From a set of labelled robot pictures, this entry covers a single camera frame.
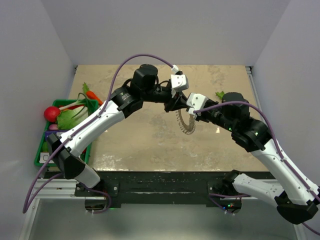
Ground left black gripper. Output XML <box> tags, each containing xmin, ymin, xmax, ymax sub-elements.
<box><xmin>143</xmin><ymin>86</ymin><xmax>190</xmax><ymax>114</ymax></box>

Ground metal disc with keyrings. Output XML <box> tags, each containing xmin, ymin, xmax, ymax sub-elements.
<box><xmin>175</xmin><ymin>109</ymin><xmax>196</xmax><ymax>135</ymax></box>

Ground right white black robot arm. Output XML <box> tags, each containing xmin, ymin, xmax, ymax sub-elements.
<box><xmin>188</xmin><ymin>92</ymin><xmax>320</xmax><ymax>225</ymax></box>

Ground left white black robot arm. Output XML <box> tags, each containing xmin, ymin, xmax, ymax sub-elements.
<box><xmin>47</xmin><ymin>64</ymin><xmax>189</xmax><ymax>196</ymax></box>

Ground white toy vegetable green leaves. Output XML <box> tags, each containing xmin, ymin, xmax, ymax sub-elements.
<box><xmin>215</xmin><ymin>91</ymin><xmax>225</xmax><ymax>100</ymax></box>

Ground orange toy carrot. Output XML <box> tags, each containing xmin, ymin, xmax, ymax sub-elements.
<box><xmin>82</xmin><ymin>82</ymin><xmax>103</xmax><ymax>106</ymax></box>

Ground green plastic crate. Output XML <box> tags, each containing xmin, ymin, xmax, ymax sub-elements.
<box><xmin>34</xmin><ymin>100</ymin><xmax>99</xmax><ymax>167</ymax></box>

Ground toy bok choy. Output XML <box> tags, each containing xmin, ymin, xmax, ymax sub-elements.
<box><xmin>56</xmin><ymin>93</ymin><xmax>92</xmax><ymax>130</ymax></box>

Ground pink toy onion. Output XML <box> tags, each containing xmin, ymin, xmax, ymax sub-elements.
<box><xmin>48</xmin><ymin>124</ymin><xmax>59</xmax><ymax>131</ymax></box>

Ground red toy radish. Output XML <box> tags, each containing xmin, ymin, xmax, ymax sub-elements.
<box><xmin>43</xmin><ymin>106</ymin><xmax>61</xmax><ymax>123</ymax></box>

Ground purple box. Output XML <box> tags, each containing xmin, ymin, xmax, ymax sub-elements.
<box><xmin>44</xmin><ymin>130</ymin><xmax>67</xmax><ymax>141</ymax></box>

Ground green toy pepper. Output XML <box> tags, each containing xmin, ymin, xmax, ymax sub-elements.
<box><xmin>41</xmin><ymin>141</ymin><xmax>49</xmax><ymax>153</ymax></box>

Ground white silver packet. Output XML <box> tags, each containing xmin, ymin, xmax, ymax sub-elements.
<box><xmin>39</xmin><ymin>152</ymin><xmax>50</xmax><ymax>164</ymax></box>

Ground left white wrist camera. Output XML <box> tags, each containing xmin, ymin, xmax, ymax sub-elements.
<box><xmin>170</xmin><ymin>74</ymin><xmax>189</xmax><ymax>92</ymax></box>

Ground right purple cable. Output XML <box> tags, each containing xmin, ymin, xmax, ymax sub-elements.
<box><xmin>193</xmin><ymin>100</ymin><xmax>320</xmax><ymax>235</ymax></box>

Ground purple cable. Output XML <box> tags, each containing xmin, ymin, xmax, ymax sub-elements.
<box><xmin>22</xmin><ymin>53</ymin><xmax>179</xmax><ymax>214</ymax></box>
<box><xmin>193</xmin><ymin>100</ymin><xmax>320</xmax><ymax>235</ymax></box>

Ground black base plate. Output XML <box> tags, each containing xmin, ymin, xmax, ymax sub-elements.
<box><xmin>43</xmin><ymin>171</ymin><xmax>260</xmax><ymax>211</ymax></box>

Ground aluminium rail frame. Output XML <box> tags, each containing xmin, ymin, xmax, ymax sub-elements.
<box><xmin>18</xmin><ymin>179</ymin><xmax>104</xmax><ymax>240</ymax></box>

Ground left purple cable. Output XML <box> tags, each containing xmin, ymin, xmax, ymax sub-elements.
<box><xmin>22</xmin><ymin>53</ymin><xmax>179</xmax><ymax>214</ymax></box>

